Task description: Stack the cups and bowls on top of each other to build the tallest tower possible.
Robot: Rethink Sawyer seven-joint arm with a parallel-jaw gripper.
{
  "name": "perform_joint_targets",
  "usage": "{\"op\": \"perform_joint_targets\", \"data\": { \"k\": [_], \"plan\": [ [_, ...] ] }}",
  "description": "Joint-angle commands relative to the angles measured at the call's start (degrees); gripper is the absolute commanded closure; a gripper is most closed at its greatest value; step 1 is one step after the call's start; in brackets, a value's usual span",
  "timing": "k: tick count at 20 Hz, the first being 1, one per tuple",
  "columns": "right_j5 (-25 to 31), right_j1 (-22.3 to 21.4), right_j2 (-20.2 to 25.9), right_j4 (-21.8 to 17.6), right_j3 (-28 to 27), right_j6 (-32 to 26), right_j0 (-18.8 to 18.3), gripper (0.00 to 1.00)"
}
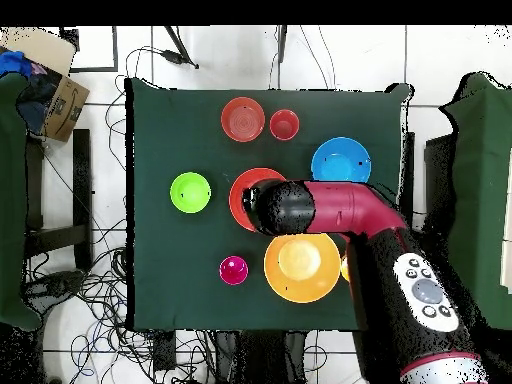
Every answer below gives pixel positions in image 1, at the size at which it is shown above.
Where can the magenta-red plastic cup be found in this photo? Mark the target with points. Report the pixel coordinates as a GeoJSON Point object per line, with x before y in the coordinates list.
{"type": "Point", "coordinates": [233, 270]}

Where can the dark green table cloth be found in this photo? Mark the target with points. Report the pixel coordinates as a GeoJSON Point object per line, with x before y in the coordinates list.
{"type": "Point", "coordinates": [180, 240]}

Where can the wide orange-red shallow bowl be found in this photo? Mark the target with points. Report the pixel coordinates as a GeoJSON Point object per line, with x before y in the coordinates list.
{"type": "Point", "coordinates": [236, 200]}

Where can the yellow plastic cup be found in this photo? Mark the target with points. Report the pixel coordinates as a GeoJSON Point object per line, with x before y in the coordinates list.
{"type": "Point", "coordinates": [344, 268]}

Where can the small black power box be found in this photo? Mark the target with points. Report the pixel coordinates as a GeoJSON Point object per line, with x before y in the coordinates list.
{"type": "Point", "coordinates": [164, 350]}

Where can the black metal frame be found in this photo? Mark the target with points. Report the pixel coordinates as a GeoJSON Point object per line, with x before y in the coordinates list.
{"type": "Point", "coordinates": [115, 48]}

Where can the large blue plastic bowl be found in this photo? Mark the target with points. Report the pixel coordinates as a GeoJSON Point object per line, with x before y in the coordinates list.
{"type": "Point", "coordinates": [340, 164]}

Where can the brown cardboard box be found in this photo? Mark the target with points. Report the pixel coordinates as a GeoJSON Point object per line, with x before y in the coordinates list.
{"type": "Point", "coordinates": [66, 108]}

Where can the small orange-red ringed bowl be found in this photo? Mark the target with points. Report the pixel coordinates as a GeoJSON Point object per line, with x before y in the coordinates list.
{"type": "Point", "coordinates": [242, 120]}

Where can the green cloth covered table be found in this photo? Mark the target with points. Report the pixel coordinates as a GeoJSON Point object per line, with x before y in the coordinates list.
{"type": "Point", "coordinates": [484, 160]}
{"type": "Point", "coordinates": [10, 200]}

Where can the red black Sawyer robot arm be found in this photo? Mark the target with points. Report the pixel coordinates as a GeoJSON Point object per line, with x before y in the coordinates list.
{"type": "Point", "coordinates": [352, 208]}

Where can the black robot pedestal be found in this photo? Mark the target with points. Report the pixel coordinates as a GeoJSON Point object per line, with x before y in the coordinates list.
{"type": "Point", "coordinates": [256, 356]}

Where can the blue cloth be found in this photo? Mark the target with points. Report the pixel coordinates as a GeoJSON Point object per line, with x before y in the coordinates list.
{"type": "Point", "coordinates": [14, 63]}

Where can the large orange plastic bowl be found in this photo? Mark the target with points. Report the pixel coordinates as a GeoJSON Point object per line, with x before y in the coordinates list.
{"type": "Point", "coordinates": [300, 272]}

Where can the black chair frame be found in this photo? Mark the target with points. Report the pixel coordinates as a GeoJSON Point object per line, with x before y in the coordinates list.
{"type": "Point", "coordinates": [82, 180]}

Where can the black rounded floor base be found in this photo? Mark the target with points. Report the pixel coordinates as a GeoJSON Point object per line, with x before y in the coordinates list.
{"type": "Point", "coordinates": [56, 286]}

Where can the orange-red plastic cup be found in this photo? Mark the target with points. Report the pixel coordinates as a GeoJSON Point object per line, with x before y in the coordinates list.
{"type": "Point", "coordinates": [284, 124]}

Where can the green plastic bowl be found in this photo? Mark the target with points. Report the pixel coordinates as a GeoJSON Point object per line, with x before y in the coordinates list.
{"type": "Point", "coordinates": [190, 192]}

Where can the black tripod leg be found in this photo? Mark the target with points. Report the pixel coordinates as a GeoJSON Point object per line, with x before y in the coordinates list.
{"type": "Point", "coordinates": [180, 44]}
{"type": "Point", "coordinates": [282, 40]}

